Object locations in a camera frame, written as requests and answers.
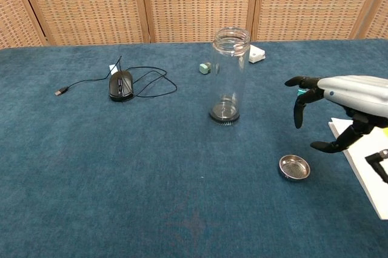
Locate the right silver and black robot hand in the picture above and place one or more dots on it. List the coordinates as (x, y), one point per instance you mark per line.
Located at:
(354, 91)

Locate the round metal strainer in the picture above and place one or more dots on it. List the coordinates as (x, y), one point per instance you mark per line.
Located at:
(294, 168)

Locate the clear plastic round container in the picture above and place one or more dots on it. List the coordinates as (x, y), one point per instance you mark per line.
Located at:
(224, 116)

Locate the white and yellow booklet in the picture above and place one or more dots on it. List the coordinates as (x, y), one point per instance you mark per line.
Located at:
(357, 167)

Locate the small white square box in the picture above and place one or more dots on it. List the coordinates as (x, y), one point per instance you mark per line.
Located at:
(256, 54)

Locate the woven rattan folding screen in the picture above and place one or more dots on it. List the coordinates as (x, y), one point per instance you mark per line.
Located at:
(194, 3)

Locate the black computer mouse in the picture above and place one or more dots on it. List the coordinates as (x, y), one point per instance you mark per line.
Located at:
(120, 87)

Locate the blue felt table cloth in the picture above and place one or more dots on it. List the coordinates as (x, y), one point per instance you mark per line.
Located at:
(121, 164)

